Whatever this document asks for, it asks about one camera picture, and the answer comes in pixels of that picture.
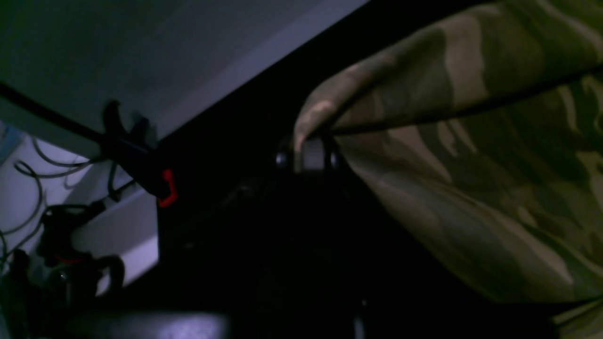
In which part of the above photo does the black table cloth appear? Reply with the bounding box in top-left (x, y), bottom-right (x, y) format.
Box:
top-left (66, 0), bottom-right (603, 339)

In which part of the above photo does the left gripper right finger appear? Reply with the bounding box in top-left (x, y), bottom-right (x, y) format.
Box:
top-left (301, 137), bottom-right (341, 172)

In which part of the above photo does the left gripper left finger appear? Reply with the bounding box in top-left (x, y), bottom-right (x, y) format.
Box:
top-left (276, 139), bottom-right (302, 174)

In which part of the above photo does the camouflage t-shirt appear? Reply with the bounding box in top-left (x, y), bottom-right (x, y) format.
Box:
top-left (293, 0), bottom-right (603, 339)

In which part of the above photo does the black cable bundle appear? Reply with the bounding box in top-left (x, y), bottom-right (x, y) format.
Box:
top-left (0, 137), bottom-right (128, 339)

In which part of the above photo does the red clamp left rear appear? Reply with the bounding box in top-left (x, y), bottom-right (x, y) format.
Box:
top-left (101, 101), bottom-right (178, 208)

